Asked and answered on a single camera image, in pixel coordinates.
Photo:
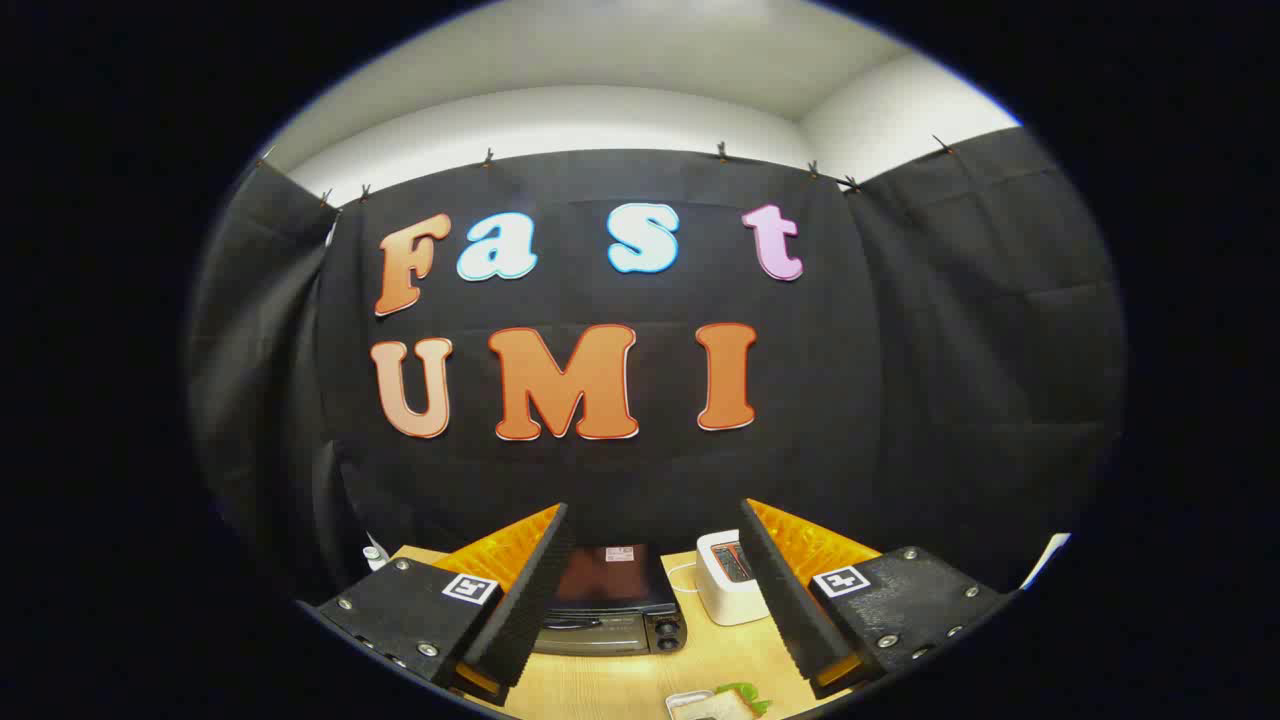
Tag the bread and lettuce sandwich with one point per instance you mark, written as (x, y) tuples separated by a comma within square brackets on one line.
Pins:
[(728, 705)]

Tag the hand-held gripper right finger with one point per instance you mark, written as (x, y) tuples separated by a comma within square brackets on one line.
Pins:
[(785, 590)]

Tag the white ribbed tray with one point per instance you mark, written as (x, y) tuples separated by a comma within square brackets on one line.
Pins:
[(682, 702)]

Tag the white pop-up toaster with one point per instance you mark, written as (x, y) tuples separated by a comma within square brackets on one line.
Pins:
[(722, 595)]

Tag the black backdrop cloth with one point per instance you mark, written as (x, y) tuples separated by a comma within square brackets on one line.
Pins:
[(900, 380)]

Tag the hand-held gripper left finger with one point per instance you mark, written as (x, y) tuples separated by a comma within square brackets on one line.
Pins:
[(530, 590)]

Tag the white bottle with green label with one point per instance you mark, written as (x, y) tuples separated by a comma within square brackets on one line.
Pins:
[(373, 556)]

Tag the black toaster oven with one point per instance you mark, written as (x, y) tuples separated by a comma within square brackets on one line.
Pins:
[(610, 600)]

